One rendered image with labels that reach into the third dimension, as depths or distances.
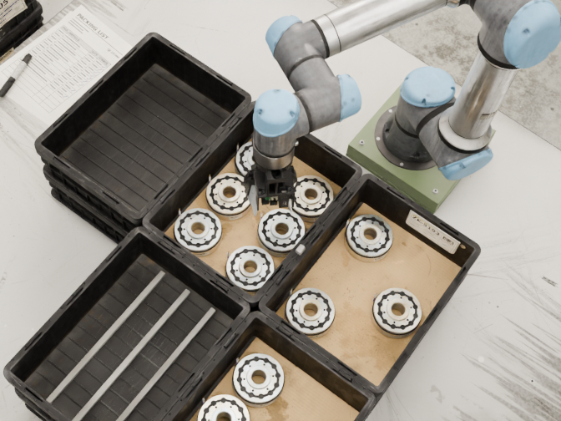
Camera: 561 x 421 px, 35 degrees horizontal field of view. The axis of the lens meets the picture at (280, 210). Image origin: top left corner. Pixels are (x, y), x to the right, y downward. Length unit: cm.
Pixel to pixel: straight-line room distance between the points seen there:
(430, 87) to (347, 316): 54
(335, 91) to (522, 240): 83
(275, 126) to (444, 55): 192
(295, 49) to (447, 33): 187
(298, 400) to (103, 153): 71
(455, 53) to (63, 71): 157
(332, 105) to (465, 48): 190
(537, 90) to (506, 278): 133
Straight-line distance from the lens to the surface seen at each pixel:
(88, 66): 238
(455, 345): 208
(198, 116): 212
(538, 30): 166
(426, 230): 197
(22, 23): 306
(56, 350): 190
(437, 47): 339
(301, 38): 162
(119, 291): 193
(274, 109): 151
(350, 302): 193
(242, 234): 197
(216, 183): 200
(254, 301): 180
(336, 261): 196
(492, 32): 170
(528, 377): 211
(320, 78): 157
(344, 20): 165
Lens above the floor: 261
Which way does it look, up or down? 62 degrees down
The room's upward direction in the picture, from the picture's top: 8 degrees clockwise
